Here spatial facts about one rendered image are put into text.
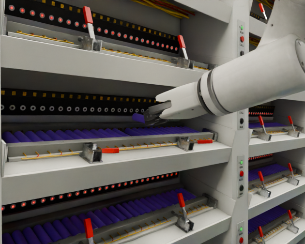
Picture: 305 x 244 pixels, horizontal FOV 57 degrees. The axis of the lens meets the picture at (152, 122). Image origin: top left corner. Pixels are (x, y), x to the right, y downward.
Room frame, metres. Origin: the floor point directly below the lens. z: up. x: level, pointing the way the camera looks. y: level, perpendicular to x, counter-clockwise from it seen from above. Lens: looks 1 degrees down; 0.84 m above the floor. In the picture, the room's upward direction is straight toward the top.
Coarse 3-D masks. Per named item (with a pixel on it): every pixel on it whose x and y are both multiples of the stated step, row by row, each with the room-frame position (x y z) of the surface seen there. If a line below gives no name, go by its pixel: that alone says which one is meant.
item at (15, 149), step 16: (16, 144) 0.46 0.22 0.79; (32, 144) 0.48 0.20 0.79; (48, 144) 0.49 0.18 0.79; (64, 144) 0.51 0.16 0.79; (80, 144) 0.53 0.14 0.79; (112, 144) 0.59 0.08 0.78; (128, 144) 0.62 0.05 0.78; (144, 144) 0.65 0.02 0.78; (160, 144) 0.67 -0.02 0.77; (176, 144) 0.70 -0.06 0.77
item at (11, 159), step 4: (156, 144) 0.67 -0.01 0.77; (164, 144) 0.69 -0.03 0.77; (120, 148) 0.60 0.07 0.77; (124, 148) 0.60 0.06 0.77; (140, 148) 0.64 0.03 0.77; (144, 148) 0.64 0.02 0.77; (64, 152) 0.51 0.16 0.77; (68, 152) 0.52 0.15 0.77; (76, 152) 0.53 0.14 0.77; (80, 152) 0.53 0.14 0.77; (20, 156) 0.46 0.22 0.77; (24, 156) 0.46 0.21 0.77; (28, 156) 0.47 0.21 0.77; (32, 156) 0.47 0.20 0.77; (36, 156) 0.48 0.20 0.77; (40, 156) 0.48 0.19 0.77; (56, 156) 0.50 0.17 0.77; (60, 156) 0.51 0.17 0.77; (64, 156) 0.51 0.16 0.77; (8, 160) 0.45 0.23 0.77; (12, 160) 0.45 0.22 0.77; (16, 160) 0.45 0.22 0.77; (20, 160) 0.46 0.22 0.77; (24, 160) 0.46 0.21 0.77
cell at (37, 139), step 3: (27, 132) 0.55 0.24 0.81; (30, 132) 0.55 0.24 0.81; (27, 135) 0.54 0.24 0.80; (30, 135) 0.54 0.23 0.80; (33, 135) 0.54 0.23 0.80; (36, 135) 0.54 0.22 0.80; (30, 138) 0.53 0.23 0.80; (33, 138) 0.52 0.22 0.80; (36, 138) 0.52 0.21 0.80; (39, 138) 0.52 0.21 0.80; (33, 141) 0.52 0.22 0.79; (36, 141) 0.51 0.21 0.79
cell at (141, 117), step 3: (135, 114) 0.66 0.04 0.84; (138, 114) 0.66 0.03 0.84; (132, 117) 0.67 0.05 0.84; (135, 117) 0.66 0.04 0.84; (138, 117) 0.65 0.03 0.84; (141, 117) 0.64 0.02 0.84; (135, 120) 0.66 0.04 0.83; (138, 120) 0.65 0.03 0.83; (141, 120) 0.64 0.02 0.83; (153, 123) 0.63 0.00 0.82
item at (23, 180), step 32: (192, 128) 0.91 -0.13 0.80; (224, 128) 0.83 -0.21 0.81; (32, 160) 0.47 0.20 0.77; (64, 160) 0.50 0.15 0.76; (128, 160) 0.55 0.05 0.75; (160, 160) 0.62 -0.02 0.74; (192, 160) 0.70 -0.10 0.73; (224, 160) 0.80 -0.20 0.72; (32, 192) 0.43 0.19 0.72; (64, 192) 0.47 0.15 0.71
